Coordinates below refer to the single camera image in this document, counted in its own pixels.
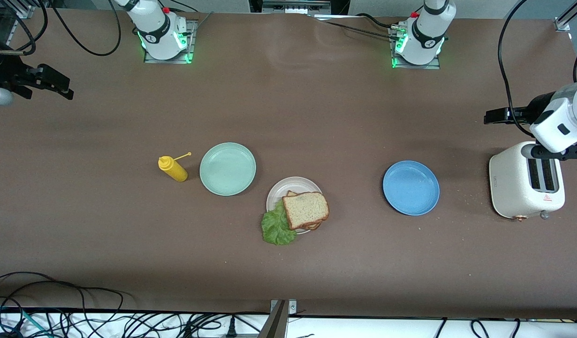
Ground black base power cable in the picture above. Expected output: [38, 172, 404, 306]
[312, 13, 399, 42]

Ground aluminium profile bracket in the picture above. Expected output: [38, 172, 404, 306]
[258, 299, 297, 338]

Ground white two-slot toaster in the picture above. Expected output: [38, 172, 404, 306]
[488, 141, 566, 221]

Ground aluminium frame rail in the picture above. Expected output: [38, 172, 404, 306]
[0, 0, 38, 53]

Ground blue plate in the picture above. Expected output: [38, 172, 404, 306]
[382, 161, 440, 216]

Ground mint green plate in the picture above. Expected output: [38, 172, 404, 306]
[199, 142, 257, 196]

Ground green lettuce leaf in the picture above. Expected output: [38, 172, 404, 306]
[261, 200, 297, 246]

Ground yellow squeeze bottle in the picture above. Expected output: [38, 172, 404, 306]
[158, 151, 192, 183]

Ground grey metal device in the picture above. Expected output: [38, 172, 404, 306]
[262, 0, 332, 15]

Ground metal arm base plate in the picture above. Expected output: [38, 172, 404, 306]
[388, 23, 441, 70]
[143, 19, 197, 64]

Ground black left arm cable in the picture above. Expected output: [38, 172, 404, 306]
[498, 0, 577, 138]

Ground teal cable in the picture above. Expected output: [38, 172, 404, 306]
[0, 305, 52, 338]

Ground brown bread slice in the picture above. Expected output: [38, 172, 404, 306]
[286, 190, 323, 231]
[282, 192, 330, 230]

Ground long black floor cable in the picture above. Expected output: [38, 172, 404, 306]
[0, 271, 125, 338]

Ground beige plate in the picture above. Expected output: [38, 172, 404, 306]
[266, 177, 326, 235]

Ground aluminium frame corner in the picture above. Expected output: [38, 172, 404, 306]
[554, 0, 577, 32]

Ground white lower shelf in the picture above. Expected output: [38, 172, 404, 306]
[0, 310, 577, 338]

